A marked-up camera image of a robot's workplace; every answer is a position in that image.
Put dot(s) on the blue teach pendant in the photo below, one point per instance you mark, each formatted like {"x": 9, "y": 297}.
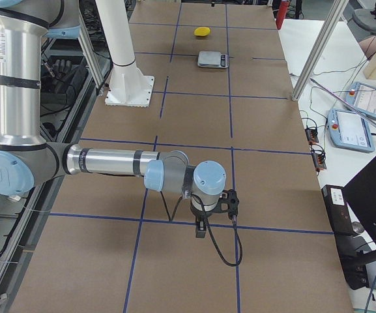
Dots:
{"x": 362, "y": 97}
{"x": 349, "y": 131}

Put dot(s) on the yellow mango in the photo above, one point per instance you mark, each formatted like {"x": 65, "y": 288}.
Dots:
{"x": 202, "y": 32}

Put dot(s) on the aluminium frame post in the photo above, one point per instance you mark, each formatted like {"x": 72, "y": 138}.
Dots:
{"x": 322, "y": 39}

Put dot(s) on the aluminium frame rack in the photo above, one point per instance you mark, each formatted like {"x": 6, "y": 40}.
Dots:
{"x": 33, "y": 164}

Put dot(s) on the near blue teach pendant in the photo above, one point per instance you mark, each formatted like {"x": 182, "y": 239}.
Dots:
{"x": 349, "y": 131}

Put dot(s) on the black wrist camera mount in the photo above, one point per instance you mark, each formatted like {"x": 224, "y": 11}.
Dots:
{"x": 228, "y": 203}

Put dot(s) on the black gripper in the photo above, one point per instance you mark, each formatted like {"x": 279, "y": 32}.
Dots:
{"x": 201, "y": 216}

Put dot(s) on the orange black connector module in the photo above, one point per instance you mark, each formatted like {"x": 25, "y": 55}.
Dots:
{"x": 312, "y": 135}

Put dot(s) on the grey digital kitchen scale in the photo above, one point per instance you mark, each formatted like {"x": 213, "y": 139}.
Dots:
{"x": 209, "y": 59}

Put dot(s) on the far blue teach pendant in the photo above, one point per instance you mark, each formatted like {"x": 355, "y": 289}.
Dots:
{"x": 362, "y": 97}

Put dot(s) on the red cylinder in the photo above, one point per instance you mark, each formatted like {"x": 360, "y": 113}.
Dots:
{"x": 281, "y": 14}

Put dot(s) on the black box with label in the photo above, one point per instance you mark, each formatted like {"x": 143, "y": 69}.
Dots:
{"x": 337, "y": 210}

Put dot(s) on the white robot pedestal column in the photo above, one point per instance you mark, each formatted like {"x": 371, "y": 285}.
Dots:
{"x": 128, "y": 86}

